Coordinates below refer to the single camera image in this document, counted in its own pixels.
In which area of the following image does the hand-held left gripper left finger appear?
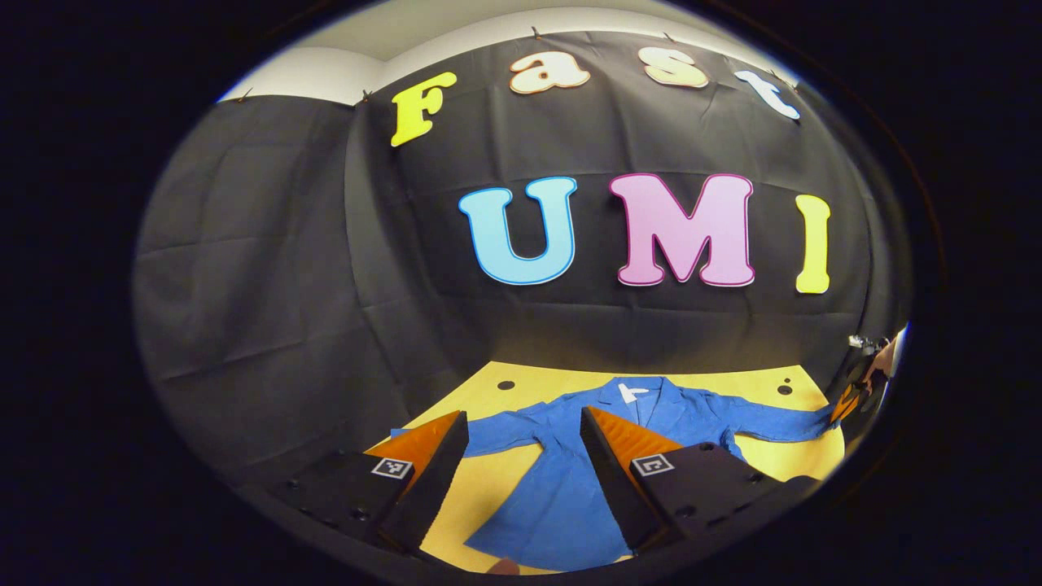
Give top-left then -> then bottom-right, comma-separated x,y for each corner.
269,409 -> 471,556

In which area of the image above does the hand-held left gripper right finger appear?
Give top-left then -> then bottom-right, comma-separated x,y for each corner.
580,405 -> 819,556

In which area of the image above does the blue button jacket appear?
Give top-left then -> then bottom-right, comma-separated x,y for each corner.
391,376 -> 839,572

